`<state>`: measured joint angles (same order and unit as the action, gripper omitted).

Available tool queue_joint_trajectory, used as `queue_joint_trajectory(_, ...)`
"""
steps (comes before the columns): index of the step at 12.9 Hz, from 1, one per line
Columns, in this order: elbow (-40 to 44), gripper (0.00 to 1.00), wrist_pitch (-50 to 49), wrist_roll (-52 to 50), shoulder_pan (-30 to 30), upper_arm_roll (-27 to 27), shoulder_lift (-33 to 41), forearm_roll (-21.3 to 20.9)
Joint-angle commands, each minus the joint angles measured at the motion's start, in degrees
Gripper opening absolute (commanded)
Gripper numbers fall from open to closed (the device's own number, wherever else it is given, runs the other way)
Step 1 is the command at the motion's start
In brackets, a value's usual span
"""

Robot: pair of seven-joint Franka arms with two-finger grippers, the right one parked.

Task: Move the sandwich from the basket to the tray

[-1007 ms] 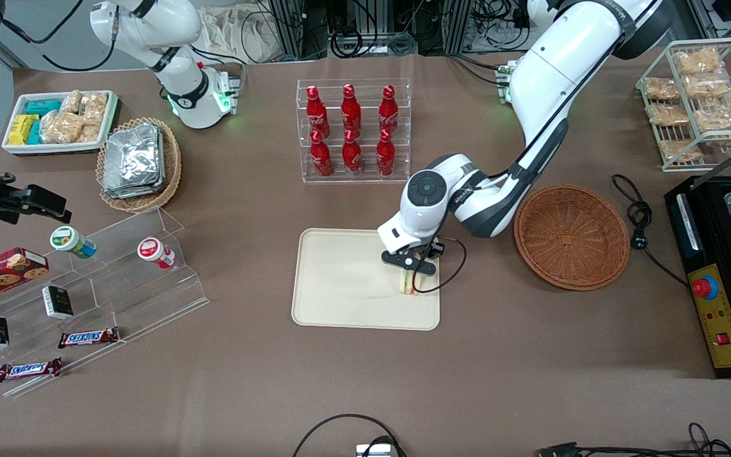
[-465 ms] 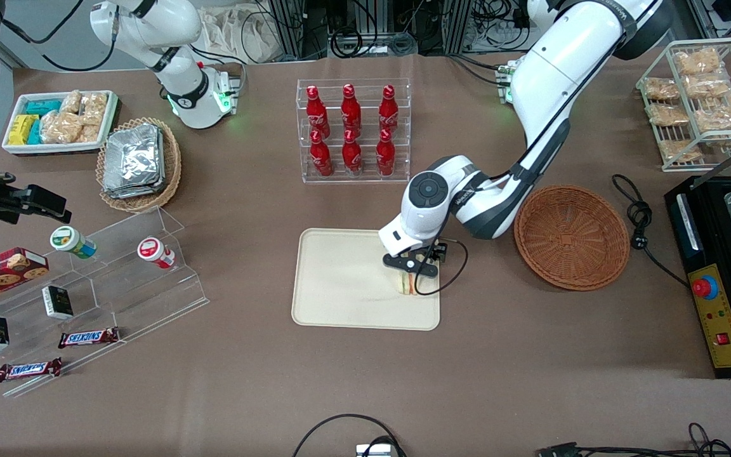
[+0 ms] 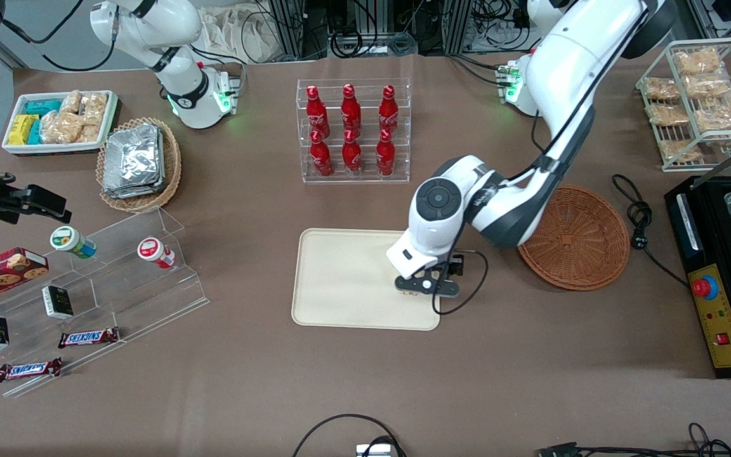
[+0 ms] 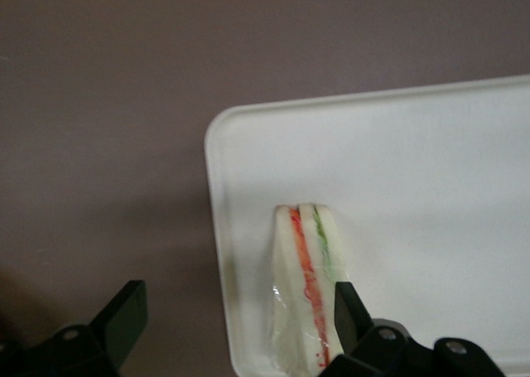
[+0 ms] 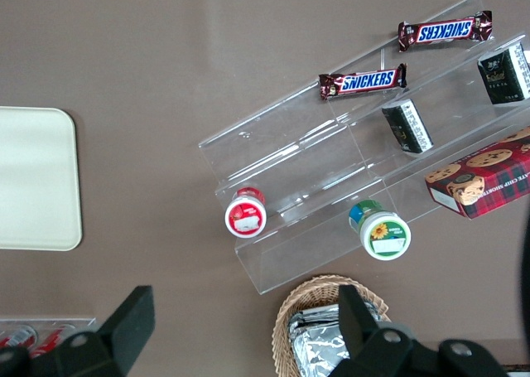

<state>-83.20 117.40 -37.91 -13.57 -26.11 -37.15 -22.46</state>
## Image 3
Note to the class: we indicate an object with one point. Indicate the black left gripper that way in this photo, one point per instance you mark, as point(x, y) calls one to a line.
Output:
point(455, 264)

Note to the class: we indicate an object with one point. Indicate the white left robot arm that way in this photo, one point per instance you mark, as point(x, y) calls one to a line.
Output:
point(568, 63)

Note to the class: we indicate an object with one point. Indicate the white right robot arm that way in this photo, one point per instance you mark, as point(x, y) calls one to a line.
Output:
point(150, 25)

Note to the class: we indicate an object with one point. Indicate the beige plastic tray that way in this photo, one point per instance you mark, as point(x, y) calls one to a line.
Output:
point(340, 279)

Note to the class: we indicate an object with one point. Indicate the oval tan wicker basket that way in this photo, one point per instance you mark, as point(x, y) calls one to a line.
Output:
point(172, 165)

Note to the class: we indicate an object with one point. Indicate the round brown wicker basket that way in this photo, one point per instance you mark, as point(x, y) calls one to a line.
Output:
point(575, 254)

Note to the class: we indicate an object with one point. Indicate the green lid white cup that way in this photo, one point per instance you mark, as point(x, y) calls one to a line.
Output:
point(68, 241)

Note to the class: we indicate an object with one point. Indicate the white rectangular snack bin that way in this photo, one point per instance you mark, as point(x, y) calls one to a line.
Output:
point(54, 148)

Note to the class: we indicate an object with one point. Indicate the teal snack pack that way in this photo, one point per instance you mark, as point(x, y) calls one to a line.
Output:
point(35, 133)
point(43, 106)

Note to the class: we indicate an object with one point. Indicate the clear rice cracker bag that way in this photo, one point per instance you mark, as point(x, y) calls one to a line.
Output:
point(71, 101)
point(94, 108)
point(89, 133)
point(61, 127)

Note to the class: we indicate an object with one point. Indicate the yellow snack pack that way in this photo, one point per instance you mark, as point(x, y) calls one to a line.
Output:
point(21, 129)

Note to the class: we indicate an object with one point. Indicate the silver foil pouch stack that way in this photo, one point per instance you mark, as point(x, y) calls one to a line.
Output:
point(132, 158)

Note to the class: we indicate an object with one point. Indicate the red lid white cup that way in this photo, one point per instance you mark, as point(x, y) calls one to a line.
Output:
point(151, 250)

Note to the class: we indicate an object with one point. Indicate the clear acrylic bottle rack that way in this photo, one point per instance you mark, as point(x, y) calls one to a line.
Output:
point(365, 179)

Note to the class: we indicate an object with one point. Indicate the clear acrylic stepped stand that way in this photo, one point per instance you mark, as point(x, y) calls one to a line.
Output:
point(137, 298)

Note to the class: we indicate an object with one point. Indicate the red cola bottle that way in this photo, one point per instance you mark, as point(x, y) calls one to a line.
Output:
point(322, 158)
point(385, 157)
point(351, 113)
point(352, 157)
point(316, 114)
point(389, 113)

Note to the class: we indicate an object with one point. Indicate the brown Snickers bar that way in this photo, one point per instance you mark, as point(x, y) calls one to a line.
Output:
point(28, 370)
point(88, 337)

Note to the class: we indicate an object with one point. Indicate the small grey device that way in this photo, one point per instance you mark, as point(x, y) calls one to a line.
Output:
point(375, 450)

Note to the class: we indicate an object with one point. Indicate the beige cloth bag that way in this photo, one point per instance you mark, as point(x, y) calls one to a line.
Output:
point(238, 32)

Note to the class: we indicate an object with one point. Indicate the black machine with yellow panel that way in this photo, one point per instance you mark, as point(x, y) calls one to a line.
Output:
point(689, 254)

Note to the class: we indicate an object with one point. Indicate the red emergency stop button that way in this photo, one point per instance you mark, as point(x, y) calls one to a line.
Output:
point(705, 287)

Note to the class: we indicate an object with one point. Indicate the clear bag of crackers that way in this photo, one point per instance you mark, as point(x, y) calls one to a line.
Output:
point(707, 86)
point(679, 150)
point(697, 61)
point(669, 115)
point(662, 89)
point(724, 115)

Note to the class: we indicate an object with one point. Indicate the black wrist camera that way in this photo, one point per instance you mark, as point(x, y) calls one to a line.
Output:
point(454, 264)

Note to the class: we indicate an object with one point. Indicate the aluminium frame post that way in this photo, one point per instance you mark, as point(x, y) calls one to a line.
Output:
point(457, 25)
point(288, 25)

